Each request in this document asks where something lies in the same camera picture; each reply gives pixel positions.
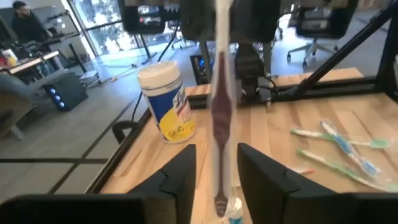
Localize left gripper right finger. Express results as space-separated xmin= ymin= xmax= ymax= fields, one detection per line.
xmin=238 ymin=142 xmax=343 ymax=224

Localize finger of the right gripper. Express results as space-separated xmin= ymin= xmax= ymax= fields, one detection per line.
xmin=230 ymin=0 xmax=281 ymax=44
xmin=179 ymin=0 xmax=216 ymax=43

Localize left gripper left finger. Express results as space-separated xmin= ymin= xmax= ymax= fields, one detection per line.
xmin=129 ymin=144 xmax=197 ymax=224

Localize teal mouthwash bottle white cap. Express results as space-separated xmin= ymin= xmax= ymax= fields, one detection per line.
xmin=226 ymin=197 xmax=244 ymax=224

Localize orange toothbrush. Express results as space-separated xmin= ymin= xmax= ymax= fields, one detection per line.
xmin=290 ymin=166 xmax=315 ymax=175

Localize purple toothbrush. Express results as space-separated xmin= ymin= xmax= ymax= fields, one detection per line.
xmin=210 ymin=0 xmax=239 ymax=220

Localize black box with blue light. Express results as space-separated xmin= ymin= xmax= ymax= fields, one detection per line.
xmin=190 ymin=54 xmax=215 ymax=86

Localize black office chair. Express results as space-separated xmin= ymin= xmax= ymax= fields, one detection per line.
xmin=285 ymin=0 xmax=358 ymax=68

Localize green toothbrush in wrapper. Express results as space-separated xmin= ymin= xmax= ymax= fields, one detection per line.
xmin=295 ymin=148 xmax=398 ymax=193
xmin=290 ymin=126 xmax=392 ymax=149

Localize black monitor on stand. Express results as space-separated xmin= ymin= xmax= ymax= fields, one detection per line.
xmin=117 ymin=0 xmax=166 ymax=65

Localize Lysol wipes canister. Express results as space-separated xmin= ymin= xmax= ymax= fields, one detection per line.
xmin=137 ymin=60 xmax=197 ymax=145

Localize blue toothbrush in wrapper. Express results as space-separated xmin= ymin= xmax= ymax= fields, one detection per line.
xmin=319 ymin=119 xmax=382 ymax=179

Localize black computer tower blue lights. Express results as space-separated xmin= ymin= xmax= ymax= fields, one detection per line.
xmin=42 ymin=72 xmax=90 ymax=112

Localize person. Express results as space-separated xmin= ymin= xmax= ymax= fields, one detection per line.
xmin=11 ymin=0 xmax=47 ymax=44

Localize wooden desk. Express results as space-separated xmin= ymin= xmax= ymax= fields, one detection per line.
xmin=0 ymin=49 xmax=60 ymax=75

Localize grey chair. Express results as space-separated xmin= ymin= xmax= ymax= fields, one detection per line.
xmin=0 ymin=73 xmax=34 ymax=141

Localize black cable hook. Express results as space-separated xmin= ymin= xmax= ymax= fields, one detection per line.
xmin=111 ymin=120 xmax=140 ymax=144

